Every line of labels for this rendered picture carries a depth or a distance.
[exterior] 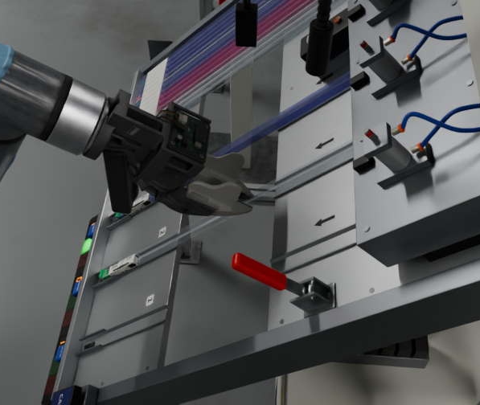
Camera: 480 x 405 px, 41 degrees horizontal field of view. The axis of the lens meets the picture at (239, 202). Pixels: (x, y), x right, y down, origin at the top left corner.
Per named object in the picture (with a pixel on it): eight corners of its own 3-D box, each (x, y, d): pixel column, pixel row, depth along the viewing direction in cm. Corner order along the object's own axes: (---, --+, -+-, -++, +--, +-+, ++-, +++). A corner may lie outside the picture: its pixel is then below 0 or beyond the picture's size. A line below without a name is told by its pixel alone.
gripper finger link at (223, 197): (270, 210, 74) (201, 176, 70) (243, 232, 78) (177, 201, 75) (272, 190, 76) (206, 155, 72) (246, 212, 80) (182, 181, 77)
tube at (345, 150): (106, 281, 97) (100, 278, 96) (108, 273, 98) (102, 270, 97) (390, 137, 67) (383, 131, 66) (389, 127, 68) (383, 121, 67)
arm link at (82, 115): (38, 154, 69) (57, 101, 74) (78, 170, 71) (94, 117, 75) (61, 115, 64) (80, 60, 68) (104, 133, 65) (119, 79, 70)
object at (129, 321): (83, 408, 89) (63, 401, 87) (156, 82, 128) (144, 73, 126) (171, 380, 78) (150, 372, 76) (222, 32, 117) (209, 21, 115)
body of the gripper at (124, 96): (210, 172, 69) (106, 125, 64) (173, 209, 75) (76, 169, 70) (216, 120, 73) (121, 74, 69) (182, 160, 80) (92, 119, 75)
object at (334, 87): (122, 221, 103) (115, 216, 102) (124, 214, 104) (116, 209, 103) (388, 64, 73) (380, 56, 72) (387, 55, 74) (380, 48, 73)
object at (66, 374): (92, 415, 91) (50, 400, 87) (162, 92, 130) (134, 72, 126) (98, 414, 90) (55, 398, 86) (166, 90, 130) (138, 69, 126)
